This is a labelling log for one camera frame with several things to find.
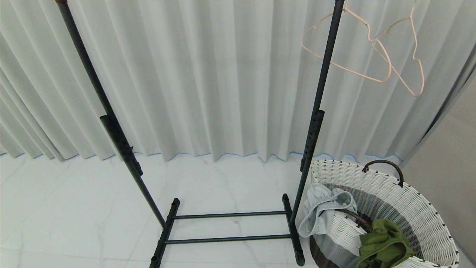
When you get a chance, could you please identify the pale grey shorts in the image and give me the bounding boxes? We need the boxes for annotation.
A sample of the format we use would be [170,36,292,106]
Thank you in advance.
[298,183,357,238]

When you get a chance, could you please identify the pink clothes hanger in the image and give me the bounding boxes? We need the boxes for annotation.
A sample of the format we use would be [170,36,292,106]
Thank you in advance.
[372,3,425,98]
[301,7,393,83]

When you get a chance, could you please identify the green long-sleeved shirt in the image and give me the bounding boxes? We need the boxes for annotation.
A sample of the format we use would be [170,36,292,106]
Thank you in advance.
[355,218,415,268]

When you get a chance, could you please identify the black clothes rack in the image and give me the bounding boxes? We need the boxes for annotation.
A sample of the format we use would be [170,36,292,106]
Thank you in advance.
[55,0,346,268]

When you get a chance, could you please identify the white laundry basket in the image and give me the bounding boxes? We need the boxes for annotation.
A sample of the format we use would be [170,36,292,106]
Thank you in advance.
[309,159,460,268]

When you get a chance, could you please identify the white curtain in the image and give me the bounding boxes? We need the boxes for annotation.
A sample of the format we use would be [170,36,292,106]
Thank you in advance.
[0,0,476,164]

